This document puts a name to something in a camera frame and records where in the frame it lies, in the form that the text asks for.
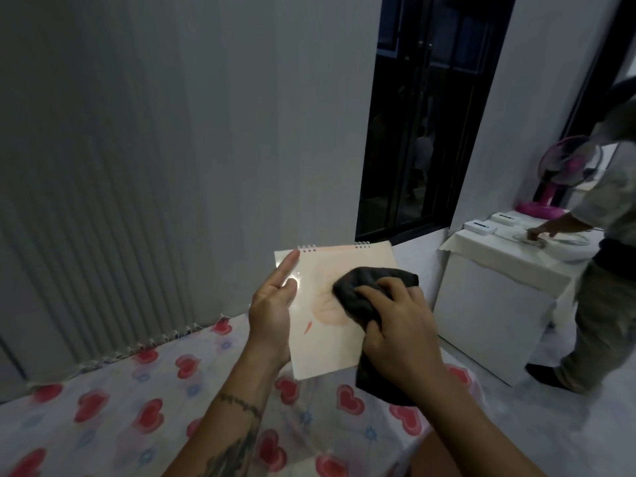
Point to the red heart print tablecloth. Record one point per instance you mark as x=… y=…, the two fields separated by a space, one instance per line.
x=109 y=417

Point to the person's right forearm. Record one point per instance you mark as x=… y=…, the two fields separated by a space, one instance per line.
x=472 y=442

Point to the pink table fan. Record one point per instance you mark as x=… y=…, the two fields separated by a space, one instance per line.
x=564 y=166

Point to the cream spiral-bound pad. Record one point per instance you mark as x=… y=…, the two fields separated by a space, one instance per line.
x=325 y=337

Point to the small white box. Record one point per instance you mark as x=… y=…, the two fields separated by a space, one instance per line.
x=506 y=217
x=479 y=227

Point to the person's left thumb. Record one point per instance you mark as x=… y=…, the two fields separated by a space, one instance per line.
x=289 y=295

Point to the person's right thumb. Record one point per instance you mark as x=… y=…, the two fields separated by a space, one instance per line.
x=368 y=299

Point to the black cloth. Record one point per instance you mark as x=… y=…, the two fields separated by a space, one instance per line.
x=355 y=293

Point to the dark glass door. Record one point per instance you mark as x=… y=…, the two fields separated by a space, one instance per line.
x=427 y=119

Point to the grey vertical blinds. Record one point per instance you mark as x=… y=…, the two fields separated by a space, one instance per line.
x=124 y=168

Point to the cream table cover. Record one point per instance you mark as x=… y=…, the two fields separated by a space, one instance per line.
x=497 y=255

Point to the person's left hand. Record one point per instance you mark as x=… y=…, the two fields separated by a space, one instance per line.
x=268 y=322

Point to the person's right hand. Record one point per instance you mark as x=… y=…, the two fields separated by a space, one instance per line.
x=402 y=337

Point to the white cabinet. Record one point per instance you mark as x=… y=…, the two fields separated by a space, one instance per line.
x=487 y=322

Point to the person's left forearm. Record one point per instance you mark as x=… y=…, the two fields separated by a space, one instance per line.
x=233 y=417

